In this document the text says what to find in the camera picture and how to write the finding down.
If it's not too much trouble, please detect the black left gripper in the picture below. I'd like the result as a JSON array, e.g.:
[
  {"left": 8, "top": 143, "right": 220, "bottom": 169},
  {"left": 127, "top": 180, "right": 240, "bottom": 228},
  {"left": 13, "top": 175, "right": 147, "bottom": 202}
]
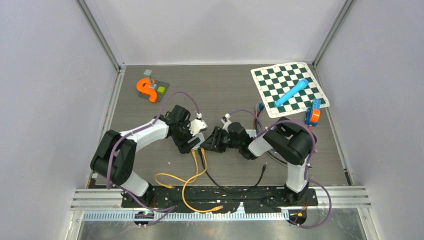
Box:
[{"left": 171, "top": 120, "right": 200, "bottom": 154}]

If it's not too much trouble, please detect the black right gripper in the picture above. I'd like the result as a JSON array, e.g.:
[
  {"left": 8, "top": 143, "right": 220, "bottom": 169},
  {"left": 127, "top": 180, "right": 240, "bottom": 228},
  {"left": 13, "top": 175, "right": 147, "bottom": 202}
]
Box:
[{"left": 200, "top": 126, "right": 242, "bottom": 154}]

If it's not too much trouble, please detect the black ethernet cable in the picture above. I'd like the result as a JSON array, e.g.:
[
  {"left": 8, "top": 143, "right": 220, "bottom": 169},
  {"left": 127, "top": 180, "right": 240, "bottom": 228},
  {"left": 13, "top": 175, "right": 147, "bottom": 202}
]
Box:
[{"left": 266, "top": 152, "right": 289, "bottom": 168}]

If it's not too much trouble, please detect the white network switch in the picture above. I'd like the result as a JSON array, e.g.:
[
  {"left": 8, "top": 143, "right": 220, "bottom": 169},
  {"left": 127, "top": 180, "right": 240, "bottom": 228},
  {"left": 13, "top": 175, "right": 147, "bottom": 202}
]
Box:
[{"left": 246, "top": 129, "right": 257, "bottom": 137}]

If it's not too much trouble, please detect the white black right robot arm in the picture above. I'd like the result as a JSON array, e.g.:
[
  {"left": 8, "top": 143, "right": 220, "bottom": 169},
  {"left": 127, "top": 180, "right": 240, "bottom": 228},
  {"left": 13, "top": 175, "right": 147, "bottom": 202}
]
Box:
[{"left": 200, "top": 117, "right": 317, "bottom": 205}]

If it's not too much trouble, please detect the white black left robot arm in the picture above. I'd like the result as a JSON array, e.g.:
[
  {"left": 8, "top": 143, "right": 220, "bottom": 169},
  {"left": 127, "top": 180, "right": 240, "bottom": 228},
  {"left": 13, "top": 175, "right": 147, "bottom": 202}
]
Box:
[{"left": 90, "top": 105, "right": 208, "bottom": 207}]

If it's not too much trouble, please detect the grey lego baseplate with bricks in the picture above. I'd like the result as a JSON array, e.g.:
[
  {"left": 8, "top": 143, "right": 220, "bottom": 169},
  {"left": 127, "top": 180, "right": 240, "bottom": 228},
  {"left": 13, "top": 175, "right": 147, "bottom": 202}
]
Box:
[{"left": 136, "top": 77, "right": 170, "bottom": 103}]

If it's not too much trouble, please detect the orange S-shaped toy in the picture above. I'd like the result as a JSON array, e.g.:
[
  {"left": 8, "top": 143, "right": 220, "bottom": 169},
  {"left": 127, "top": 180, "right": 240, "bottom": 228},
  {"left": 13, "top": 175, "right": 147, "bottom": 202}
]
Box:
[{"left": 136, "top": 78, "right": 158, "bottom": 103}]

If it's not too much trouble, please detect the small grey lego tile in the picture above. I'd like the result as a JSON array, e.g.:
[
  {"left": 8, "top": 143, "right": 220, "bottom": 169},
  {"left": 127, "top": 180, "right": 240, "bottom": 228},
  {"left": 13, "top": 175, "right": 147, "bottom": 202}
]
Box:
[{"left": 143, "top": 69, "right": 152, "bottom": 76}]

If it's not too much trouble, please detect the green white chessboard mat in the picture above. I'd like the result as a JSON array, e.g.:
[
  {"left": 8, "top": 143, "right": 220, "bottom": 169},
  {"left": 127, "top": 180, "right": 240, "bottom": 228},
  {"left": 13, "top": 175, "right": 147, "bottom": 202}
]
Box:
[{"left": 250, "top": 62, "right": 330, "bottom": 119}]

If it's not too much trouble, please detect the light blue toy microphone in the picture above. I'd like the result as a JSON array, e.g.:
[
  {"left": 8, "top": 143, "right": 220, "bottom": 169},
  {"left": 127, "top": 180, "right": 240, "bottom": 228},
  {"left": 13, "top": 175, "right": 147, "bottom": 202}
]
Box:
[{"left": 273, "top": 78, "right": 309, "bottom": 108}]

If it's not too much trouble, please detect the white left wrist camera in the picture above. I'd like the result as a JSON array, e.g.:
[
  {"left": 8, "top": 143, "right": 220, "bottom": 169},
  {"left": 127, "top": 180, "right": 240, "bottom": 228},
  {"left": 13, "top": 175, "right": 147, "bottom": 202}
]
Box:
[{"left": 189, "top": 118, "right": 208, "bottom": 136}]

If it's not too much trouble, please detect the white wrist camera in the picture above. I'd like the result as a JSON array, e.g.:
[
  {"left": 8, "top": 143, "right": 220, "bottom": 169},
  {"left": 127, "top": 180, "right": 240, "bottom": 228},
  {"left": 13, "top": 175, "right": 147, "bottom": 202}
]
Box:
[
  {"left": 221, "top": 113, "right": 232, "bottom": 132},
  {"left": 189, "top": 118, "right": 208, "bottom": 136}
]

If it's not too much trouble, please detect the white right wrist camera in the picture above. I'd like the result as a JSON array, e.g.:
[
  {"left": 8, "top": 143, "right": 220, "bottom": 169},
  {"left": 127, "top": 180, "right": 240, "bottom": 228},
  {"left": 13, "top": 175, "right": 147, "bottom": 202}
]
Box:
[{"left": 221, "top": 113, "right": 232, "bottom": 132}]

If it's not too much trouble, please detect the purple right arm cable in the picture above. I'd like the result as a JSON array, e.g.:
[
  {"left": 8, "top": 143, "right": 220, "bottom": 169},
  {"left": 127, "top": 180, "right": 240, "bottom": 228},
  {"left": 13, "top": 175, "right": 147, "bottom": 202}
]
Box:
[{"left": 228, "top": 109, "right": 333, "bottom": 230}]

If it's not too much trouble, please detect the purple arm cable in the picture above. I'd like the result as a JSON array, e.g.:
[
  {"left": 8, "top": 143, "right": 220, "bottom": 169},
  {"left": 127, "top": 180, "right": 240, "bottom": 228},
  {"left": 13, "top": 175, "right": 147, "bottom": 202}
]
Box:
[
  {"left": 228, "top": 109, "right": 333, "bottom": 230},
  {"left": 105, "top": 91, "right": 203, "bottom": 227}
]

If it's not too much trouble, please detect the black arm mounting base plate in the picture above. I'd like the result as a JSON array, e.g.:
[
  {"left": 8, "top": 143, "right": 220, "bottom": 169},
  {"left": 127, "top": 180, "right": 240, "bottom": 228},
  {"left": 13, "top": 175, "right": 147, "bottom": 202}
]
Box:
[{"left": 138, "top": 185, "right": 318, "bottom": 214}]

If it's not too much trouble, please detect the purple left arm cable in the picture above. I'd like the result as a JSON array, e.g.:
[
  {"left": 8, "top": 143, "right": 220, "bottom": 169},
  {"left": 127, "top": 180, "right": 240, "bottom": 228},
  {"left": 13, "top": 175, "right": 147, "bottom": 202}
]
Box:
[{"left": 105, "top": 91, "right": 203, "bottom": 227}]

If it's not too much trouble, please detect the aluminium frame rail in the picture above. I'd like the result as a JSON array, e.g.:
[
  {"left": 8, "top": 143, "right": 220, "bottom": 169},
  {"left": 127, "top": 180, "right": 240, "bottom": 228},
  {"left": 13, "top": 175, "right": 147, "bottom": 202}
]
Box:
[{"left": 71, "top": 186, "right": 372, "bottom": 213}]

